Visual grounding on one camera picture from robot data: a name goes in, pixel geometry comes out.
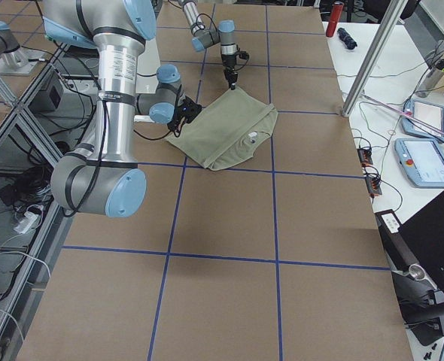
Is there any aluminium frame post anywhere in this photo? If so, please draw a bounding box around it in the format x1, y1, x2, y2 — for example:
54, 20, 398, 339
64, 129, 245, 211
341, 0, 407, 117

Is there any red cylindrical bottle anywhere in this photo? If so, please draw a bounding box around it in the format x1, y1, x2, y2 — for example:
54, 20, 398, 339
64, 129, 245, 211
325, 1, 345, 38

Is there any white central pedestal column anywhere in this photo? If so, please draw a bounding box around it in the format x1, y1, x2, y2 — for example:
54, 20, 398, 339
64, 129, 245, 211
135, 38, 160, 93

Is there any white power strip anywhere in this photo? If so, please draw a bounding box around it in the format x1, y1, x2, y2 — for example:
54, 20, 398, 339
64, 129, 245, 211
14, 211, 41, 234

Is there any black monitor screen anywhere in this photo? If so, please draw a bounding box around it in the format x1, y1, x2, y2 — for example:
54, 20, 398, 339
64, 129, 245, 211
399, 190, 444, 292

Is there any far blue teach pendant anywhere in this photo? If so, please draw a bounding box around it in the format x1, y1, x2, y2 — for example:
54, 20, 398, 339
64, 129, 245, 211
401, 99, 444, 143

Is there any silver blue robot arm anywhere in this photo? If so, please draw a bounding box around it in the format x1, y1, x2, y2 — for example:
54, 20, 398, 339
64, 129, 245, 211
43, 1, 201, 217
178, 0, 240, 90

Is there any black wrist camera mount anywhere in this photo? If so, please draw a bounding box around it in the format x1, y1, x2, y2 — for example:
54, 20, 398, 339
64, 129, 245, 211
181, 96, 202, 123
236, 50, 250, 61

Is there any near blue teach pendant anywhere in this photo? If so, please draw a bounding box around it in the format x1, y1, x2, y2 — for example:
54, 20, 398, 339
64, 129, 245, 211
394, 138, 444, 189

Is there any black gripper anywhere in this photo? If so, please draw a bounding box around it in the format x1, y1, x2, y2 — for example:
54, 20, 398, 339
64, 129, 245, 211
167, 103, 186, 136
221, 54, 238, 90

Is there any olive green long-sleeve shirt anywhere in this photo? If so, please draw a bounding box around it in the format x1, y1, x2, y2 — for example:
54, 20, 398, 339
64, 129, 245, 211
166, 87, 278, 171

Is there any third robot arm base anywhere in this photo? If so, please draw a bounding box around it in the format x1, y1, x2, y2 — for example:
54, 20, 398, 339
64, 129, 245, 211
0, 21, 45, 76

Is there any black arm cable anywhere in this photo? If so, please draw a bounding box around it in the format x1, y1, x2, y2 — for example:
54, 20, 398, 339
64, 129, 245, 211
190, 13, 251, 72
131, 84, 184, 141

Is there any black box with label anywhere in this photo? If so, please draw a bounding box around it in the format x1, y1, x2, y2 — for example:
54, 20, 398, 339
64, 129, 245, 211
375, 210, 425, 281

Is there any blue teach pendant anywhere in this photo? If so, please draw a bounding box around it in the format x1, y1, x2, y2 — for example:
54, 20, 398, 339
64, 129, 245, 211
401, 99, 444, 143
394, 138, 444, 189

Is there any grey green water bottle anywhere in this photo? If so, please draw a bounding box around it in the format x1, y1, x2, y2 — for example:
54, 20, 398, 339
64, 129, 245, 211
416, 58, 444, 98

